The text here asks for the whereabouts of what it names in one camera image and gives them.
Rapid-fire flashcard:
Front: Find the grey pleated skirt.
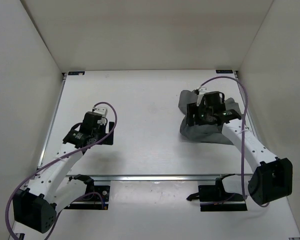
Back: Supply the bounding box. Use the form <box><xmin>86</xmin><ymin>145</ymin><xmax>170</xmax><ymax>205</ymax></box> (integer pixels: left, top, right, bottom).
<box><xmin>178</xmin><ymin>90</ymin><xmax>241</xmax><ymax>146</ymax></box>

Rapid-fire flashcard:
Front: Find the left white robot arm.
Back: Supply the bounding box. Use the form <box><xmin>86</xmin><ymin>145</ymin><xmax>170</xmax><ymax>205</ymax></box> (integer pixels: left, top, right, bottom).
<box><xmin>12</xmin><ymin>107</ymin><xmax>115</xmax><ymax>234</ymax></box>

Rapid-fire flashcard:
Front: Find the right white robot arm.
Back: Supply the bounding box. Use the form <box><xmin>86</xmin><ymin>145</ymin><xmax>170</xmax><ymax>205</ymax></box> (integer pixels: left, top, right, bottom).
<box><xmin>186</xmin><ymin>89</ymin><xmax>293</xmax><ymax>206</ymax></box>

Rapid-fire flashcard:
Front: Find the blue corner label right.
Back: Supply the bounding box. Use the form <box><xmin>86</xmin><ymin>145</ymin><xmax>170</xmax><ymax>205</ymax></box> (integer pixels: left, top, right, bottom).
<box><xmin>215</xmin><ymin>69</ymin><xmax>234</xmax><ymax>74</ymax></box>

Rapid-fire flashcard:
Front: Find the blue corner label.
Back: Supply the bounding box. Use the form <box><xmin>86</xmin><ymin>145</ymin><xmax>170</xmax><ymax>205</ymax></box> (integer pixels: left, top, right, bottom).
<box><xmin>215</xmin><ymin>69</ymin><xmax>234</xmax><ymax>74</ymax></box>
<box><xmin>67</xmin><ymin>71</ymin><xmax>85</xmax><ymax>76</ymax></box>

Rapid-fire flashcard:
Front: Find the blue corner label left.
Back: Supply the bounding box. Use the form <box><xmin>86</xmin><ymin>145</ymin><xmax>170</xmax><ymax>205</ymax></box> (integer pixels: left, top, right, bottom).
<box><xmin>67</xmin><ymin>71</ymin><xmax>85</xmax><ymax>76</ymax></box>

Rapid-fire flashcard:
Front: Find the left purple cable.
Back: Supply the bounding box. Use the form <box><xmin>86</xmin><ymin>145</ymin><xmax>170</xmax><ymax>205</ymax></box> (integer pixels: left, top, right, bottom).
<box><xmin>5</xmin><ymin>101</ymin><xmax>119</xmax><ymax>240</ymax></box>

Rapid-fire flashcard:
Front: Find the purple cable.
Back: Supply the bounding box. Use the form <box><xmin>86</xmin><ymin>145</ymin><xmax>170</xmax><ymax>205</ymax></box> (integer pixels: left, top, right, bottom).
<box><xmin>5</xmin><ymin>101</ymin><xmax>119</xmax><ymax>240</ymax></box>
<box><xmin>198</xmin><ymin>76</ymin><xmax>271</xmax><ymax>208</ymax></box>

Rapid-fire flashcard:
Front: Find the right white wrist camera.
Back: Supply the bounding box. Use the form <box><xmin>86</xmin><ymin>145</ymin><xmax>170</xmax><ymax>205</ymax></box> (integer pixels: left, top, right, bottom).
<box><xmin>194</xmin><ymin>86</ymin><xmax>209</xmax><ymax>107</ymax></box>

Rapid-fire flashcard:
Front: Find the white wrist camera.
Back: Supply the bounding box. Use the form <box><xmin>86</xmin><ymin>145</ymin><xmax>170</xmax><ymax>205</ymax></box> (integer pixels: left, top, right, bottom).
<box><xmin>92</xmin><ymin>106</ymin><xmax>108</xmax><ymax>118</ymax></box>
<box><xmin>194</xmin><ymin>86</ymin><xmax>209</xmax><ymax>107</ymax></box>

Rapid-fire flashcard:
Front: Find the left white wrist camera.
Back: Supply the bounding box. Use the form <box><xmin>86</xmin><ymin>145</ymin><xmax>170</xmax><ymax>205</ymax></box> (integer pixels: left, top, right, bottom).
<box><xmin>92</xmin><ymin>106</ymin><xmax>108</xmax><ymax>118</ymax></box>

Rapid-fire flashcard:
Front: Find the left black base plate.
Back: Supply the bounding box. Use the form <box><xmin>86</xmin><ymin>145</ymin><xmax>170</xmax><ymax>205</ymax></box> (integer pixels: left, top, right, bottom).
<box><xmin>65</xmin><ymin>181</ymin><xmax>111</xmax><ymax>211</ymax></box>

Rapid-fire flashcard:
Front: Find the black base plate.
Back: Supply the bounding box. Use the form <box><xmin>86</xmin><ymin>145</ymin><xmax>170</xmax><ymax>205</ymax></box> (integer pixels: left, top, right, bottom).
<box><xmin>186</xmin><ymin>174</ymin><xmax>248</xmax><ymax>212</ymax></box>
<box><xmin>65</xmin><ymin>181</ymin><xmax>111</xmax><ymax>211</ymax></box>

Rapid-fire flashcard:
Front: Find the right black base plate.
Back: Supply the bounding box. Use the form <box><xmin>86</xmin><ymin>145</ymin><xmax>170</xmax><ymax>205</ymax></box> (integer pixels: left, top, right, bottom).
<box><xmin>186</xmin><ymin>174</ymin><xmax>248</xmax><ymax>212</ymax></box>

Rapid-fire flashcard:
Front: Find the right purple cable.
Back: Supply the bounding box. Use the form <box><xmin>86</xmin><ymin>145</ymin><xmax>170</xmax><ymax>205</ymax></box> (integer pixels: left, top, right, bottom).
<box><xmin>198</xmin><ymin>76</ymin><xmax>271</xmax><ymax>208</ymax></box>

